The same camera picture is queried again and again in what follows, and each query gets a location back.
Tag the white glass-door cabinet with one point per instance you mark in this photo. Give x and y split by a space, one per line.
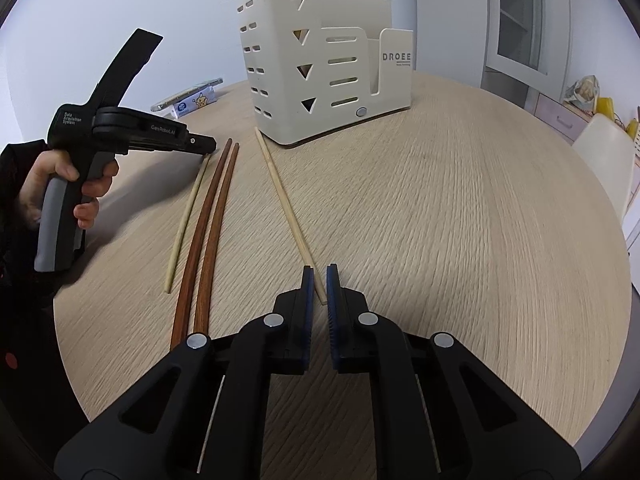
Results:
520 20

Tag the person's left hand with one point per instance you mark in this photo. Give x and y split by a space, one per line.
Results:
45 170

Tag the person's black clothing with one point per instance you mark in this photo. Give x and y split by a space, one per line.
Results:
22 360

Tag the person's left forearm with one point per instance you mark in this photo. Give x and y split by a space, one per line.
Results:
10 225

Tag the tissue packet with cartoon print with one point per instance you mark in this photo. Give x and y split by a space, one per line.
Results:
197 102

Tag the small yellow object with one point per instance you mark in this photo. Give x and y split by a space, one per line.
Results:
633 127

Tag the white utensil holder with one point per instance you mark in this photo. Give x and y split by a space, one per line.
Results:
280 100

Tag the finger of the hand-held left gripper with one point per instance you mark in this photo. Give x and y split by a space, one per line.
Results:
202 145

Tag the yellow mesh bag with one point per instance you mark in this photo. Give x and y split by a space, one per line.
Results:
604 107

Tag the dark brown wooden chopstick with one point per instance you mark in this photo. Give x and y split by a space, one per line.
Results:
200 220
215 225

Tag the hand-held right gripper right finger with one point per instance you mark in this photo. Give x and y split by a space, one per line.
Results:
334 310

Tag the thin light wooden chopstick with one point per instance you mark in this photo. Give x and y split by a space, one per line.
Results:
186 217

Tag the white plastic chair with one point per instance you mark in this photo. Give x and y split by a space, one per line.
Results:
607 160

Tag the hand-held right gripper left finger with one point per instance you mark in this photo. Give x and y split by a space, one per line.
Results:
308 310

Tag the smartphone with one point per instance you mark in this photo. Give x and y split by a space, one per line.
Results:
185 94

